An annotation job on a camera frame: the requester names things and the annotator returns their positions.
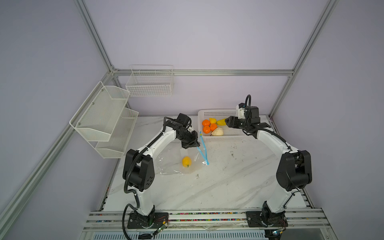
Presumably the white plastic perforated basket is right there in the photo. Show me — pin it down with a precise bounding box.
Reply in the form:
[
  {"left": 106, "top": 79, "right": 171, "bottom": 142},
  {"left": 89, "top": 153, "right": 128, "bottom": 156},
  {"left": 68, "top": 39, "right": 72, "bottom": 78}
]
[{"left": 198, "top": 109, "right": 246, "bottom": 142}]

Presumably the round yellow fruit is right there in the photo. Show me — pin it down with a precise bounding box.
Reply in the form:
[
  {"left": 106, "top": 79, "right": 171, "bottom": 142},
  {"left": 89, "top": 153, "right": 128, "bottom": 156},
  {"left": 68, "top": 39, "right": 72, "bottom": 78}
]
[{"left": 182, "top": 156, "right": 192, "bottom": 168}]

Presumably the clear zip top bag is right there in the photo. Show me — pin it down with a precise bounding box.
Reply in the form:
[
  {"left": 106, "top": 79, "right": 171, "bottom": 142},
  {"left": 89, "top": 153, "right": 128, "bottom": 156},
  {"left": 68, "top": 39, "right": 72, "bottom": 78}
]
[{"left": 154, "top": 133, "right": 210, "bottom": 176}]

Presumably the orange tangerine front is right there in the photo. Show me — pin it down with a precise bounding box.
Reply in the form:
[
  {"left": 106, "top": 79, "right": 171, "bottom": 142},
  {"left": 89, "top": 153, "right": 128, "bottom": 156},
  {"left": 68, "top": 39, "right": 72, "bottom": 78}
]
[{"left": 203, "top": 126, "right": 211, "bottom": 134}]

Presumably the orange tangerine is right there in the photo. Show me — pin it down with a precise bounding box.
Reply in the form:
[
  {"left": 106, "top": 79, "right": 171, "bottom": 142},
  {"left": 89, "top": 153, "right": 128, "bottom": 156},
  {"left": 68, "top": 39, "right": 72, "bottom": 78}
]
[
  {"left": 203, "top": 126, "right": 211, "bottom": 134},
  {"left": 210, "top": 124, "right": 218, "bottom": 132},
  {"left": 202, "top": 120, "right": 211, "bottom": 126}
]

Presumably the white garlic bulb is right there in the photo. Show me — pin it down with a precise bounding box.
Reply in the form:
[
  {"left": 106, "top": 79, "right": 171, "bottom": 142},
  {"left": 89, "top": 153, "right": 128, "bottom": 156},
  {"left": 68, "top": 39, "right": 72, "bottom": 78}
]
[{"left": 212, "top": 128, "right": 224, "bottom": 137}]

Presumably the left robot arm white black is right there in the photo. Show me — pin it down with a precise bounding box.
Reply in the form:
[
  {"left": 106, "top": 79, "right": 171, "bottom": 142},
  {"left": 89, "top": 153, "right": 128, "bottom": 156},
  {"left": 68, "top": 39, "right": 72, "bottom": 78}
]
[{"left": 122, "top": 113, "right": 200, "bottom": 228}]

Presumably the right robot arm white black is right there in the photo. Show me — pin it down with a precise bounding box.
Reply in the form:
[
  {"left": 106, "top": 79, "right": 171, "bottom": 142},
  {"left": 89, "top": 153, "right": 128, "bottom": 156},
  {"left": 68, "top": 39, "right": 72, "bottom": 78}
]
[{"left": 225, "top": 103, "right": 312, "bottom": 227}]

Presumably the small yellow lemon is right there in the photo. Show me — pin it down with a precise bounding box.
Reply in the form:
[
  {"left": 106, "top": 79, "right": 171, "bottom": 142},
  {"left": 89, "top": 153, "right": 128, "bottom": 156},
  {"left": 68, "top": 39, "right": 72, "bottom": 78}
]
[{"left": 209, "top": 118, "right": 217, "bottom": 124}]

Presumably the orange tangerine back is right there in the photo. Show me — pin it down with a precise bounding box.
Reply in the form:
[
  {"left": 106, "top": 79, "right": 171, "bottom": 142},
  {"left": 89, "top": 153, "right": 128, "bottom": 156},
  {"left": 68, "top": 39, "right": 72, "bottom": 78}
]
[{"left": 202, "top": 120, "right": 211, "bottom": 126}]

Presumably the lower white mesh shelf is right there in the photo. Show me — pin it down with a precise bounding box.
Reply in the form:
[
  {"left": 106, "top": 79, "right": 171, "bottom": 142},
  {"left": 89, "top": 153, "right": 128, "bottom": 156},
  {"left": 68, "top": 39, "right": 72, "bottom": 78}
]
[{"left": 96, "top": 108, "right": 139, "bottom": 159}]

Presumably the white mesh shelf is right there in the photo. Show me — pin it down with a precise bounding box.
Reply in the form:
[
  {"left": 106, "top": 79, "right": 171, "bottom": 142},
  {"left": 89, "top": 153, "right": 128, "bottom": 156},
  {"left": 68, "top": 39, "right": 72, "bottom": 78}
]
[
  {"left": 96, "top": 108, "right": 139, "bottom": 159},
  {"left": 69, "top": 82, "right": 130, "bottom": 142}
]

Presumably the upper white mesh shelf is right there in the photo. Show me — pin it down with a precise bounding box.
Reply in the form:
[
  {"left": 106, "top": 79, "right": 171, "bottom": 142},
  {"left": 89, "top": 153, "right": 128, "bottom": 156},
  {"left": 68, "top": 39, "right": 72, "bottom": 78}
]
[{"left": 69, "top": 82, "right": 130, "bottom": 142}]

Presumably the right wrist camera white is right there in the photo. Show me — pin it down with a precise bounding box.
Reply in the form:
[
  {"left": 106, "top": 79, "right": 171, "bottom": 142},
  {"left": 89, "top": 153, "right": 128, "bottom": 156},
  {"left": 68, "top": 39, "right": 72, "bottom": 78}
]
[{"left": 237, "top": 103, "right": 246, "bottom": 119}]

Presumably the black corrugated cable left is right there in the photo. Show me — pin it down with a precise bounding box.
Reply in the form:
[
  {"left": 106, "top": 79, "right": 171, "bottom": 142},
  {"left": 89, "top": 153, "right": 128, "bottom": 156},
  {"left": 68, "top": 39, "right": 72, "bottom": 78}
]
[{"left": 121, "top": 116, "right": 181, "bottom": 240}]

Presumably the white wire wall basket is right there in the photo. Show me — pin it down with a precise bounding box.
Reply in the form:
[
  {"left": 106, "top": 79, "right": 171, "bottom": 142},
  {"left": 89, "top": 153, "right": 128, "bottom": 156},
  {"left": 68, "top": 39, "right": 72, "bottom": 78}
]
[{"left": 126, "top": 65, "right": 174, "bottom": 97}]

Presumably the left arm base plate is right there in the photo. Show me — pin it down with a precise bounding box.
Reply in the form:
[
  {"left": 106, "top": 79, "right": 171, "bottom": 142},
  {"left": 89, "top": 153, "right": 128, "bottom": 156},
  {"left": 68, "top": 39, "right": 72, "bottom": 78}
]
[{"left": 126, "top": 211, "right": 169, "bottom": 229}]

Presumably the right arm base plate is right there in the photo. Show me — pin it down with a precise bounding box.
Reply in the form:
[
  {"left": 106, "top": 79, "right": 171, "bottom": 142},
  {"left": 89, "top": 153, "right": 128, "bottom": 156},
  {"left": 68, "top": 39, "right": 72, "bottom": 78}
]
[{"left": 246, "top": 211, "right": 288, "bottom": 228}]

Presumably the aluminium front rail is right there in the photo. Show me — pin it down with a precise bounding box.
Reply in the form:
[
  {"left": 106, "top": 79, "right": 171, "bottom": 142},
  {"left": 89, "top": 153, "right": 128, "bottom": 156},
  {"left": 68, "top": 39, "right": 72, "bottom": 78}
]
[{"left": 83, "top": 208, "right": 331, "bottom": 232}]

